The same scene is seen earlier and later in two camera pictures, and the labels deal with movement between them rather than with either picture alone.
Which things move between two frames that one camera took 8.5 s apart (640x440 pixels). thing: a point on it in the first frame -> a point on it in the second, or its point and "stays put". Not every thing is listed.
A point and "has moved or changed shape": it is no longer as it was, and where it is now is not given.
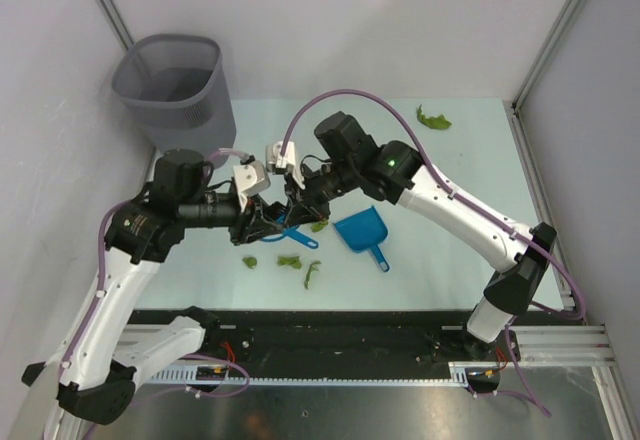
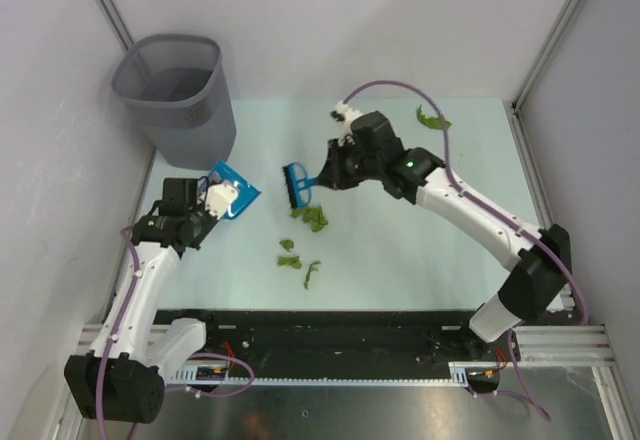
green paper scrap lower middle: x=291 y=260 stays put
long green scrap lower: x=311 y=268 stays put
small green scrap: x=250 y=261 -> x=288 y=244
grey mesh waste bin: x=175 y=90 stays put
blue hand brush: x=291 y=232 has moved or changed shape
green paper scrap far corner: x=438 y=122 stays put
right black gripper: x=304 y=206 -> x=333 y=175
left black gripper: x=256 y=222 -> x=212 y=222
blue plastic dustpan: x=363 y=231 -> x=224 y=172
